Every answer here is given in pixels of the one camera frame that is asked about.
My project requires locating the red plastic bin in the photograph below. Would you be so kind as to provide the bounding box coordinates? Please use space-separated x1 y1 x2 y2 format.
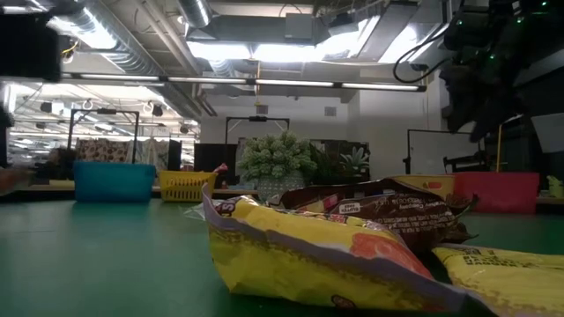
453 170 541 216

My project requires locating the small succulent in black pot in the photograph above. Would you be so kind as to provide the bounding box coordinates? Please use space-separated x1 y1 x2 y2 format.
338 145 372 181

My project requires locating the white board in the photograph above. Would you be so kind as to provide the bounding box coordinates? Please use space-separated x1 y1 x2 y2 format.
405 129 485 176

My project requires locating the yellow mesh basket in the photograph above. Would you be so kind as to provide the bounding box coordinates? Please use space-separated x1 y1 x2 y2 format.
157 170 219 203

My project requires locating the yellow-green object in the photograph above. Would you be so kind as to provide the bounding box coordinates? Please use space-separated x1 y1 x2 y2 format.
545 174 564 200

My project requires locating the long LED light bar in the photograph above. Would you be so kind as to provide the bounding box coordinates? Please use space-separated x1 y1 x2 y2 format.
61 72 427 93

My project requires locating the yellow purple Sour Patch pack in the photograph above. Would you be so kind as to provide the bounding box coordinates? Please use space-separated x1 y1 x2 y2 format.
201 182 468 313

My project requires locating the yellow-orange hanging cable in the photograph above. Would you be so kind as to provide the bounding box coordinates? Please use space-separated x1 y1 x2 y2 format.
495 125 504 173

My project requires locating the yellow Sour Patch Kids pack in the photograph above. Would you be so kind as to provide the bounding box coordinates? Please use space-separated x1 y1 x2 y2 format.
431 243 564 317

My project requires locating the pale green potted succulent bush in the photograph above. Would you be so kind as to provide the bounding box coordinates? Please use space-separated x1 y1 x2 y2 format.
236 129 319 203

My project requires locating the grey panel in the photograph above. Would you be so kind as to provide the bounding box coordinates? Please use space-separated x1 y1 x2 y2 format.
531 112 564 155

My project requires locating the black panel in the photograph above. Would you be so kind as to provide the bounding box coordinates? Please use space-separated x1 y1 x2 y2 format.
193 143 239 188

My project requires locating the patterned cloth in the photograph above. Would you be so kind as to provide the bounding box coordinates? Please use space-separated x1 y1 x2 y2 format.
77 137 136 165

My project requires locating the brown chocolate bar wrapper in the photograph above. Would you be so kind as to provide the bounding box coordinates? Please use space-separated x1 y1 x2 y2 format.
271 177 480 254

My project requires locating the clear wrapped teal candy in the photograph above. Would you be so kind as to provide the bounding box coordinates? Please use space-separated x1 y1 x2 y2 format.
182 203 211 221

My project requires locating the blue plastic bin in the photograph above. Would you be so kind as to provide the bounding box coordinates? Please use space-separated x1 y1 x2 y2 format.
72 160 157 204

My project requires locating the pale yellow plastic bin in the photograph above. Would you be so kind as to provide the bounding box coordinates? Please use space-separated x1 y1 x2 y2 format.
390 173 457 200

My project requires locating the black rig frame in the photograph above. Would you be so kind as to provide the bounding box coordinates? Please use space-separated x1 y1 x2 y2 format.
224 115 292 146
64 107 141 171

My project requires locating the person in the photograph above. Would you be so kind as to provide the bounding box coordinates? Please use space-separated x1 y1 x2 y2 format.
43 146 79 181

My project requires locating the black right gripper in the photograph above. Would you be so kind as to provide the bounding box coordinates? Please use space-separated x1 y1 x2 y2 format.
439 29 544 145

